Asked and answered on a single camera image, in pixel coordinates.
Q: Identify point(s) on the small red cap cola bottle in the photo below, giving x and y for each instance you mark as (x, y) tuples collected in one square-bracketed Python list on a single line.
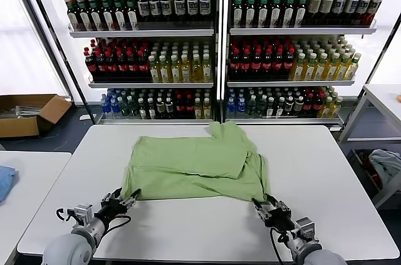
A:
[(189, 108), (308, 105), (180, 108), (318, 105)]

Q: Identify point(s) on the clear plastic packets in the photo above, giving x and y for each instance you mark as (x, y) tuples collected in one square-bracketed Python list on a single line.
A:
[(22, 111)]

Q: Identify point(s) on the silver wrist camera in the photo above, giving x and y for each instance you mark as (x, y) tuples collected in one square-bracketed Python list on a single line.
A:
[(305, 229), (84, 215)]

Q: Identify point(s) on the small green water bottle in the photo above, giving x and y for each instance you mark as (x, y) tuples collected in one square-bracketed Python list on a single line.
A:
[(251, 106), (125, 108), (261, 106), (133, 109)]

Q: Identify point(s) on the reddish tea bottle white cap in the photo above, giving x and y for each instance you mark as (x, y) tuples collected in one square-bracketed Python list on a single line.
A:
[(374, 8)]

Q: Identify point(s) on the grey metal shelf unit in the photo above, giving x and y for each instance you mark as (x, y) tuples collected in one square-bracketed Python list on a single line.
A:
[(297, 31), (141, 33)]

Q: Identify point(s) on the white floor scrap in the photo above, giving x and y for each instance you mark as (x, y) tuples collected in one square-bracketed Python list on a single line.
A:
[(84, 117)]

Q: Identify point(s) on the dark bottle beige label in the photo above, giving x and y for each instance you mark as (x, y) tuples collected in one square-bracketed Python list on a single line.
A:
[(326, 6), (314, 6)]

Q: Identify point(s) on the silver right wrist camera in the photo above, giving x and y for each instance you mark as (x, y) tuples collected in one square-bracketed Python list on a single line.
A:
[(305, 229)]

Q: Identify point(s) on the brown cardboard box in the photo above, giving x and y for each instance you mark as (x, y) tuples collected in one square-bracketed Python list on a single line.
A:
[(18, 127)]

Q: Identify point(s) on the dark bottle blue white label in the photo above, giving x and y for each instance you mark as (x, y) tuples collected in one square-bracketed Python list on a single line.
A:
[(143, 8), (351, 6), (363, 6), (166, 7), (180, 7), (192, 7), (204, 6), (339, 6), (155, 8)]

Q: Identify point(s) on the red cloth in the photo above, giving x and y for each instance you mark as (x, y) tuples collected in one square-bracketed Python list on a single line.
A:
[(375, 178)]

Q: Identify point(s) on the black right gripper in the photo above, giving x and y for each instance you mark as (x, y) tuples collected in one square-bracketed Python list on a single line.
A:
[(280, 221)]

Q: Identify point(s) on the white metal side table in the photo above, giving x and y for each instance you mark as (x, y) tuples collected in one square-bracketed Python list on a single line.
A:
[(382, 97)]

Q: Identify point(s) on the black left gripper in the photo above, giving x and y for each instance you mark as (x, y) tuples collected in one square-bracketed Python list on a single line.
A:
[(112, 210)]

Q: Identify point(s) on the pale grey-blue cloth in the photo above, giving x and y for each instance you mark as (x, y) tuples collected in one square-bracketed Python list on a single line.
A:
[(387, 164)]

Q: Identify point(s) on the green cap tea bottle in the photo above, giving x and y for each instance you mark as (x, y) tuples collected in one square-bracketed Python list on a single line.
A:
[(262, 14), (120, 20), (85, 20), (96, 20), (132, 20), (74, 20), (238, 14), (250, 14), (275, 14), (108, 20), (300, 14), (288, 14)]

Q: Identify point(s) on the green printed t-shirt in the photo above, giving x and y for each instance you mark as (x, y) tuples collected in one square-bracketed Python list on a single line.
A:
[(188, 158)]

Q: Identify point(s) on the small blue drink bottle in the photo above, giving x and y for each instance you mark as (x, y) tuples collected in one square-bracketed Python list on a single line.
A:
[(241, 106), (114, 108), (231, 106), (105, 108)]

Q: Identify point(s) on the grey laundry bin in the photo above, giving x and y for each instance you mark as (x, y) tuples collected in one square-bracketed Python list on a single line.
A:
[(357, 164)]

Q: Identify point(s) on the small dark bottle white cap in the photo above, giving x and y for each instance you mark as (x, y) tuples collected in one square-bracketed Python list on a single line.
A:
[(299, 105), (289, 105), (169, 108), (271, 107), (151, 110), (142, 110), (160, 108), (280, 106)]

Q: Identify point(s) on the blue folded cloth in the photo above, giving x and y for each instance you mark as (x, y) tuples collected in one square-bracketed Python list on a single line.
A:
[(6, 183)]

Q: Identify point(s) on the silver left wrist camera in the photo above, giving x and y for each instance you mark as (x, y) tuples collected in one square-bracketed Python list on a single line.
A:
[(84, 215)]

